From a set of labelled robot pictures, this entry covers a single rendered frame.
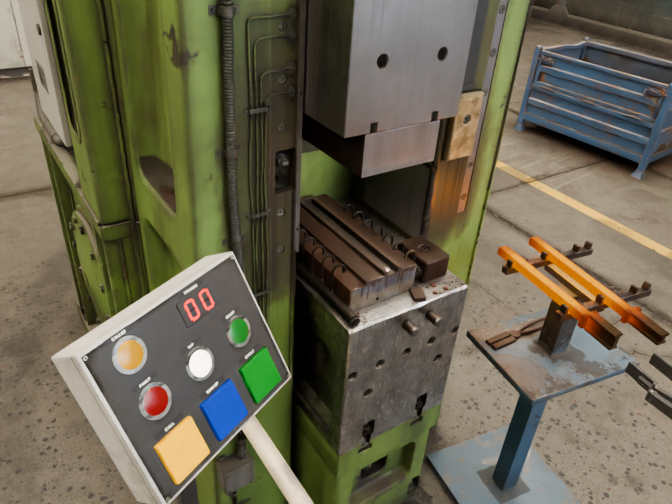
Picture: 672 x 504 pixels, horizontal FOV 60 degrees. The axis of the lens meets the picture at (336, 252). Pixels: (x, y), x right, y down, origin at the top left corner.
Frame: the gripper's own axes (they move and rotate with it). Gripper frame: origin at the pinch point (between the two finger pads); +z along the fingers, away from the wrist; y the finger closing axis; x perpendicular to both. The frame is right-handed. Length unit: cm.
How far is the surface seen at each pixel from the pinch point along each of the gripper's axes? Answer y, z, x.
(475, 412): 23, 65, -93
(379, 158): -49, 43, 38
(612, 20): 647, 583, -69
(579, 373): 11.3, 22.3, -26.1
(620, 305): 10.7, 18.6, 1.1
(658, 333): 10.2, 7.1, 1.5
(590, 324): -0.6, 16.9, -0.3
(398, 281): -38, 45, 3
